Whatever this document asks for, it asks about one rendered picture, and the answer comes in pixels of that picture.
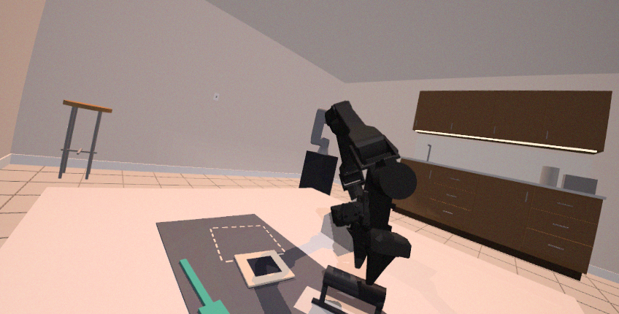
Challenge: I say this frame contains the peach square tile with dark centre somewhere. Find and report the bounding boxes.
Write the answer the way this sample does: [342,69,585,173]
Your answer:
[234,250,295,288]

